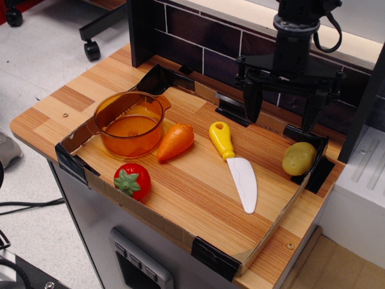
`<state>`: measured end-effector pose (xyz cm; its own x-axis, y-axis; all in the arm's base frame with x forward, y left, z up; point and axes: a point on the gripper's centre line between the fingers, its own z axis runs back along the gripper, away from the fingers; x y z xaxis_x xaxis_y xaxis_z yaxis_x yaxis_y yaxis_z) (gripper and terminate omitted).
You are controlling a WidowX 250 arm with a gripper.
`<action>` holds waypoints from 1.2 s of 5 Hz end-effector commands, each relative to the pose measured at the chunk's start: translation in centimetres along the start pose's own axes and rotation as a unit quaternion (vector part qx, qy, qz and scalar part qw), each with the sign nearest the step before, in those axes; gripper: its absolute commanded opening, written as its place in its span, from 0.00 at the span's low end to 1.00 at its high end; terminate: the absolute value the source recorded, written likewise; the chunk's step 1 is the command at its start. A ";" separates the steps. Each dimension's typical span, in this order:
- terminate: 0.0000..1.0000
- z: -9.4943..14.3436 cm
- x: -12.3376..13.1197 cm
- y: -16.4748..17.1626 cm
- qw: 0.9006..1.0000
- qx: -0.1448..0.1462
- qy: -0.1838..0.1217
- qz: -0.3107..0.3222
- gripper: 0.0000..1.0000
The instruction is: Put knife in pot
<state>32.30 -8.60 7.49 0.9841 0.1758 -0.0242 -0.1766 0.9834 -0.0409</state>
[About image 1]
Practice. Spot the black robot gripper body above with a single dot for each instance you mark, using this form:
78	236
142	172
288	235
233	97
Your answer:
290	68

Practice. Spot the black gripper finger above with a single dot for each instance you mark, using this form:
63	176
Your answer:
253	98
314	105

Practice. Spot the yellow handled white toy knife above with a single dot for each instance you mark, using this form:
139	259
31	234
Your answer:
241	169

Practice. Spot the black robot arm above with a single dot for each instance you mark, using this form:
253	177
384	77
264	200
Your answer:
302	9

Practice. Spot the orange transparent plastic pot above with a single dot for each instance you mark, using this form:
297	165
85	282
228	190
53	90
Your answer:
130	124

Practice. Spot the yellow toy potato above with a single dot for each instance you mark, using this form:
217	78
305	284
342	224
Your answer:
298	158

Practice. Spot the dark brick backsplash panel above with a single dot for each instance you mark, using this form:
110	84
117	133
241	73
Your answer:
210	46

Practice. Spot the orange toy carrot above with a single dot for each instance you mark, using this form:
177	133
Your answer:
177	139

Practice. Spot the red toy strawberry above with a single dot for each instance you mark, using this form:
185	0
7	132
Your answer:
133	180

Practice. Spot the black chair caster wheel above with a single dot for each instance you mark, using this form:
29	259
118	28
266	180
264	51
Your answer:
92	50

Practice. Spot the grey toy oven front panel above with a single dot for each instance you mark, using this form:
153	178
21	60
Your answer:
137	268

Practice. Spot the black caster wheel far left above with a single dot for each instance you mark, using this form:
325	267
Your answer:
14	17

